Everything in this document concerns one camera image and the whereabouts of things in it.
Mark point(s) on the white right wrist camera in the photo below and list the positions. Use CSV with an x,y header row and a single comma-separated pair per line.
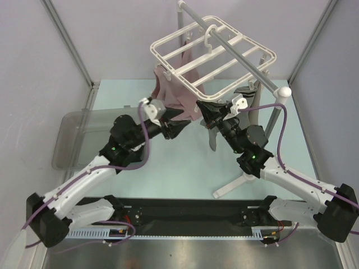
x,y
239,103

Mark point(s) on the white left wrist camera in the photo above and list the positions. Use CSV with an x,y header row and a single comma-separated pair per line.
x,y
154,109

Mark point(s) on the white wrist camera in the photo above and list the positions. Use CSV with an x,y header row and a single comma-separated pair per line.
x,y
154,109
239,103

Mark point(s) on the grey metal clothes stand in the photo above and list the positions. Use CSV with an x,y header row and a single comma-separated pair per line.
x,y
245,178

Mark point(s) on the navy santa sock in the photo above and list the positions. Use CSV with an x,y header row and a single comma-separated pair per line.
x,y
138,147

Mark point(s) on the beige sock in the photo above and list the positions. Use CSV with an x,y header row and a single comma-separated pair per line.
x,y
253,115

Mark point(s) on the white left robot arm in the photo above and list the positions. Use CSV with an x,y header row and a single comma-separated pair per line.
x,y
53,215

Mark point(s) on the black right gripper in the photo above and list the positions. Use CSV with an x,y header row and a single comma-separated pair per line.
x,y
217,119

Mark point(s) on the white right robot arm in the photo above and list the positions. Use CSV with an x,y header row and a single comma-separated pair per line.
x,y
332,210

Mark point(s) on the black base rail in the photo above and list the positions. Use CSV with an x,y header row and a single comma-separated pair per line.
x,y
189,217

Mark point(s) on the grey plastic bin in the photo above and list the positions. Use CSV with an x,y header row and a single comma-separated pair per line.
x,y
83,134

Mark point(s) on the white clip drying hanger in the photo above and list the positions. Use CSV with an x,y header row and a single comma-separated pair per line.
x,y
211,59

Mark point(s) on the pink tank top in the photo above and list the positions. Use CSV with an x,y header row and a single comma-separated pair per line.
x,y
173,94

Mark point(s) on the grey striped sock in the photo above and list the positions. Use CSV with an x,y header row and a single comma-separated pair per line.
x,y
247,92
212,135

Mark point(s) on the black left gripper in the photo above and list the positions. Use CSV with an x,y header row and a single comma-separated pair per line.
x,y
173,126

